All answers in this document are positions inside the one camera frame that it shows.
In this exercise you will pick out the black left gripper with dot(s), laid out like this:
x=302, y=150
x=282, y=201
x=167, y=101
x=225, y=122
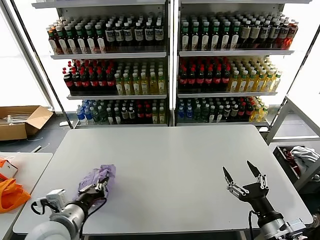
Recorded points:
x=87, y=198

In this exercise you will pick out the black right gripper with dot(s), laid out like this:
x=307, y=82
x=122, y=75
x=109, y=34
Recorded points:
x=256, y=195

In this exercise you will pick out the purple t-shirt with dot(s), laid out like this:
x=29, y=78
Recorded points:
x=105, y=172

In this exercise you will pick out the black plastic crate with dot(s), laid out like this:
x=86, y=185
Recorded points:
x=282, y=162

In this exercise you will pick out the red garment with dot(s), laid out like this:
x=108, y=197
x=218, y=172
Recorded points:
x=291, y=157

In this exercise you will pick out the cola bottle red cap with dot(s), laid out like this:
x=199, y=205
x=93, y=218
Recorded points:
x=183, y=78
x=249, y=112
x=217, y=78
x=102, y=82
x=110, y=81
x=85, y=82
x=241, y=112
x=191, y=78
x=208, y=78
x=200, y=78
x=68, y=82
x=225, y=78
x=93, y=82
x=139, y=115
x=76, y=82
x=147, y=115

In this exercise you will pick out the yellow juice bottle green cap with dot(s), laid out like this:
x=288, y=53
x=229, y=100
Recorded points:
x=256, y=113
x=135, y=86
x=161, y=85
x=154, y=115
x=242, y=83
x=251, y=83
x=144, y=85
x=127, y=86
x=276, y=82
x=119, y=86
x=162, y=115
x=259, y=83
x=268, y=83
x=263, y=112
x=234, y=83
x=152, y=85

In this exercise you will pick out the white grey garment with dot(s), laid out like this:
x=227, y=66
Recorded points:
x=303, y=153

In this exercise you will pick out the grey flat bar piece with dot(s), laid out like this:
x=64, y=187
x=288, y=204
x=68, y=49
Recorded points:
x=37, y=149

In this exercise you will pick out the green label water bottle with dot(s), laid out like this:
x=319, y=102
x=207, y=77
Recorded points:
x=96, y=115
x=196, y=113
x=102, y=115

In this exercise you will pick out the small white flat object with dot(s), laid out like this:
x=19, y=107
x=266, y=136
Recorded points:
x=63, y=123

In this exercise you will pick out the blue label water bottle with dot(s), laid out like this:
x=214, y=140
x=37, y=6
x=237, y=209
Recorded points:
x=188, y=113
x=180, y=113
x=88, y=115
x=80, y=116

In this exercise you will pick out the orange fabric bag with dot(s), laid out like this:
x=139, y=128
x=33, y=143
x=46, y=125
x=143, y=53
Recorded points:
x=10, y=197

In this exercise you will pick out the white box orange trim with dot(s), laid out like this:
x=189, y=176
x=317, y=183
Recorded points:
x=8, y=170

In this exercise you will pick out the brown cardboard box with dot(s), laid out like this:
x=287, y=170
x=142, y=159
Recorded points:
x=12, y=132

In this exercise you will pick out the clear plastic tube bundle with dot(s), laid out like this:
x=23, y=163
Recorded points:
x=17, y=118

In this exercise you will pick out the white metal shelf rack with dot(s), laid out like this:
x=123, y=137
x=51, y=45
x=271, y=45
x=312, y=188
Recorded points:
x=235, y=52
x=107, y=55

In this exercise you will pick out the green cap white label bottle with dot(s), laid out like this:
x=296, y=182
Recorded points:
x=81, y=41
x=195, y=37
x=91, y=41
x=185, y=37
x=71, y=42
x=62, y=42
x=101, y=41
x=205, y=37
x=215, y=37
x=225, y=37
x=234, y=37

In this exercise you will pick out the dark bottle beige label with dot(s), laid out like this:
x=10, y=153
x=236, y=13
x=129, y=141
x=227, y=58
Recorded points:
x=245, y=32
x=255, y=32

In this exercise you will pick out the dark bottle grey label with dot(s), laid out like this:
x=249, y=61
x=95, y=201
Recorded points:
x=264, y=32
x=274, y=32
x=283, y=32

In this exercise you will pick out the dark bottle white black label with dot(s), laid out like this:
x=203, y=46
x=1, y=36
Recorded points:
x=128, y=35
x=158, y=34
x=118, y=35
x=138, y=34
x=109, y=35
x=148, y=34

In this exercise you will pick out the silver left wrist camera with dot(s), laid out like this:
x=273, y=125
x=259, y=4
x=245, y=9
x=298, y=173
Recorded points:
x=56, y=197

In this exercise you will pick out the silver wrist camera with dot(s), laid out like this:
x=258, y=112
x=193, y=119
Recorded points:
x=296, y=225
x=56, y=197

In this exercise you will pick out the grey metal frame cart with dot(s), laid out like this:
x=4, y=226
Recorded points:
x=277, y=121

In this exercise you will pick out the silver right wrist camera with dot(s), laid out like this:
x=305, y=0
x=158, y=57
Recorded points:
x=296, y=225

